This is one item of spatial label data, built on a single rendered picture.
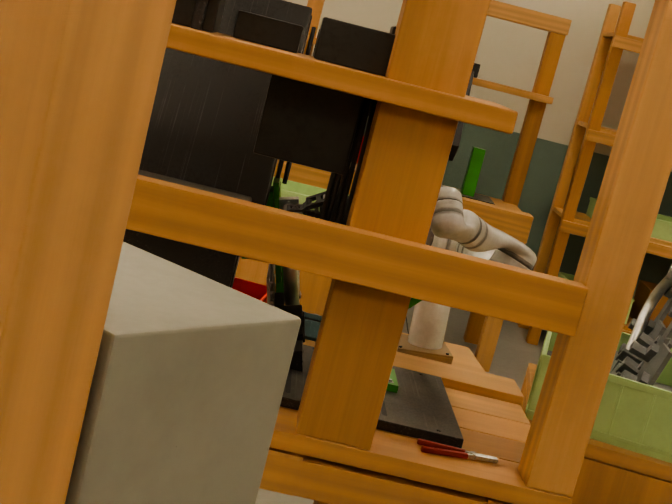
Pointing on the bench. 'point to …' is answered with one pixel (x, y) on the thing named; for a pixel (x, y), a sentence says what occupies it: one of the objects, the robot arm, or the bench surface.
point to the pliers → (452, 451)
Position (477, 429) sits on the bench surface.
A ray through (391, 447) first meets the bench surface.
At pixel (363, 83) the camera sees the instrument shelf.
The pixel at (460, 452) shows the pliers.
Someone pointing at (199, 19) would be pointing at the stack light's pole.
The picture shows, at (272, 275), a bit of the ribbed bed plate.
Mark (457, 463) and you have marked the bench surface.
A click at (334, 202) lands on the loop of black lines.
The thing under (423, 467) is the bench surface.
